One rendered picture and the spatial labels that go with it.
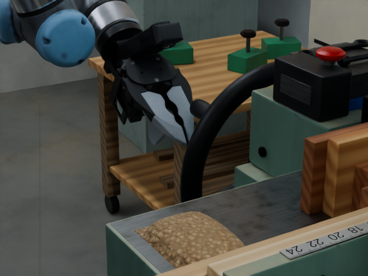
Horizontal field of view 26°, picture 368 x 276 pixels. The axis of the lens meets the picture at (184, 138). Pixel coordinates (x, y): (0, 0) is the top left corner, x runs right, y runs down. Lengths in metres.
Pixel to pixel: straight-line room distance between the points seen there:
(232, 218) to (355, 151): 0.13
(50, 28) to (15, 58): 2.76
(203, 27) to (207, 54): 0.51
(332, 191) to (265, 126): 0.17
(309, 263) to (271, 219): 0.16
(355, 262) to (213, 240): 0.12
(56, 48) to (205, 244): 0.44
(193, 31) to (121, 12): 1.83
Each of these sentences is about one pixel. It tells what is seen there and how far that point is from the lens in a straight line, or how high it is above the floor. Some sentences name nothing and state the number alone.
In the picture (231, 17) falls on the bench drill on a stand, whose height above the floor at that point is 0.50.
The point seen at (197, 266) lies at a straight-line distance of 0.60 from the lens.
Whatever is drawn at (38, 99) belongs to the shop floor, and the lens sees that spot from 3.70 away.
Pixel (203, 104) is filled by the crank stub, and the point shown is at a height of 0.90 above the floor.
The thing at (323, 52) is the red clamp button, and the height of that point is 1.02.
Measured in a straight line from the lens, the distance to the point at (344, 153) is 0.74.
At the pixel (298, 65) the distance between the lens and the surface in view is 0.83.
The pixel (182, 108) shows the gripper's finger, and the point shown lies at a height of 0.88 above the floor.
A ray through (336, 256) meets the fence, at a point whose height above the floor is 0.95.
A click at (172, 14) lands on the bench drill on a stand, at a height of 0.54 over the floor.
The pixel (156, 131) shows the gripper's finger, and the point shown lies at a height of 0.85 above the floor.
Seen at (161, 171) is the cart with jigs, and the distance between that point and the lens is 2.52.
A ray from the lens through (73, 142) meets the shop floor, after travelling 3.22.
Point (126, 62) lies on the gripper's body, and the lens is 1.10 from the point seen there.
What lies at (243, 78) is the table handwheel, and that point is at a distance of 0.99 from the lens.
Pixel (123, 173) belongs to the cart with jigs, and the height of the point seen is 0.18.
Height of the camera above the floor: 1.26
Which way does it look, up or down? 23 degrees down
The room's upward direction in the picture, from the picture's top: straight up
